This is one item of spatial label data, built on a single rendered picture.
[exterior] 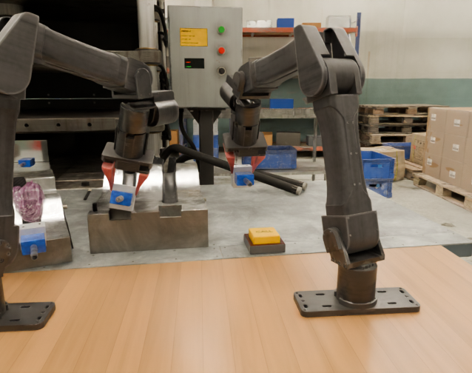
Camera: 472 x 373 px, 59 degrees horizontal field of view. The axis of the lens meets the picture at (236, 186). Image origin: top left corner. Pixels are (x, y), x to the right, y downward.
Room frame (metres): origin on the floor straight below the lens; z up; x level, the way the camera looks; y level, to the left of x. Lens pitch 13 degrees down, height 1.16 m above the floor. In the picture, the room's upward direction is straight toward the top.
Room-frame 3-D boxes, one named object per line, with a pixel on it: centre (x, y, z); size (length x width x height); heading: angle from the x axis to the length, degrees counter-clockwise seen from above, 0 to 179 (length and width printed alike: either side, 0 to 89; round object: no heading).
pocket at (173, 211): (0.91, 0.15, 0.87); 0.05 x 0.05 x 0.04; 9
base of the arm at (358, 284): (0.65, -0.20, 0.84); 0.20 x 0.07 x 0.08; 95
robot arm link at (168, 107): (0.88, 0.18, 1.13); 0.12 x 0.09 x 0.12; 143
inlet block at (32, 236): (0.77, 0.40, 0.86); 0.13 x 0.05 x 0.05; 26
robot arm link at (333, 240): (0.65, -0.19, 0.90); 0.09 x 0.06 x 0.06; 118
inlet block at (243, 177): (1.02, -0.02, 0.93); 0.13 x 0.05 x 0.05; 9
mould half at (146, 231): (1.13, 0.23, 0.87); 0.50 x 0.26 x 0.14; 9
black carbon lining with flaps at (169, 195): (1.11, 0.24, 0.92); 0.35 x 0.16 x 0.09; 9
